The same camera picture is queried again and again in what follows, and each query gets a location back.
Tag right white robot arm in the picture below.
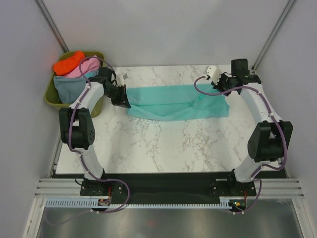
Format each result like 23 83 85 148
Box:
205 59 293 195

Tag white slotted cable duct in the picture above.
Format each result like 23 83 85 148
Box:
45 197 232 209

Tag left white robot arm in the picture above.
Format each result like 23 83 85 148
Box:
59 67 131 196

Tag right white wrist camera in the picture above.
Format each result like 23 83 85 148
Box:
204 65 222 85

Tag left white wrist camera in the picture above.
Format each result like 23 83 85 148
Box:
116 73 128 86

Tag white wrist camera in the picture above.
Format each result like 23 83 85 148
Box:
116 73 128 86
204 65 222 85

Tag grey blue t shirt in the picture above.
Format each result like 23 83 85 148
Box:
53 76 86 104

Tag teal t shirt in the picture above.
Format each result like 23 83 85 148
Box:
127 85 229 121

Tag orange t shirt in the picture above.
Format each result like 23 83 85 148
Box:
53 51 86 76

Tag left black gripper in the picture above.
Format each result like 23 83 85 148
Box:
104 85 130 110

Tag aluminium extrusion rail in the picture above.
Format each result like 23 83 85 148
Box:
34 177 85 198

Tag pink t shirt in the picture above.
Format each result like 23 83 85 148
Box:
65 58 101 78

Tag light blue t shirt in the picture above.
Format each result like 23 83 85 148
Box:
84 70 99 79

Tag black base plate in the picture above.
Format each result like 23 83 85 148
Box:
79 170 256 205

